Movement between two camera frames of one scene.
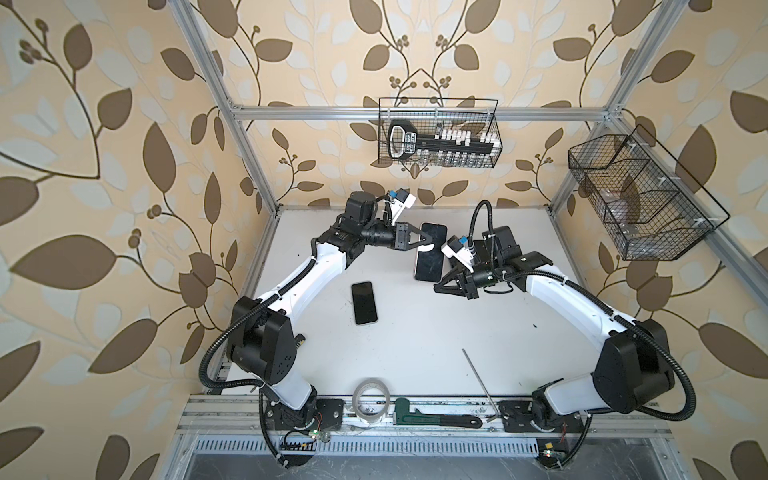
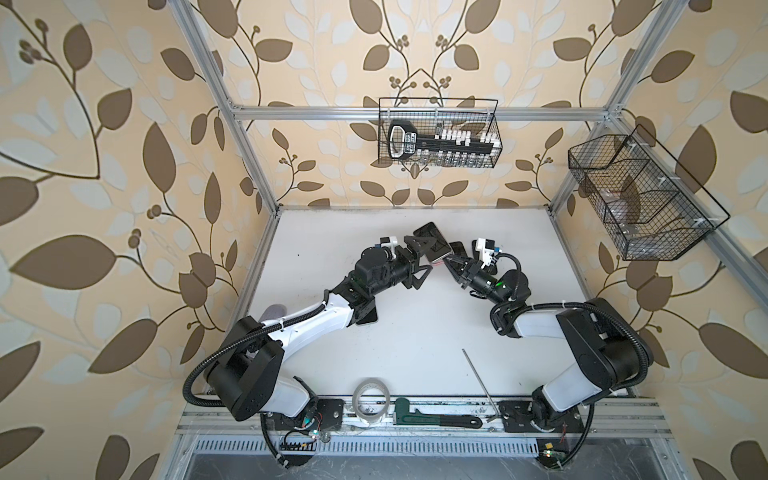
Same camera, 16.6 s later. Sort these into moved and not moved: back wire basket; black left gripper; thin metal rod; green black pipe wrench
Moved: black left gripper
Not moved: back wire basket; green black pipe wrench; thin metal rod
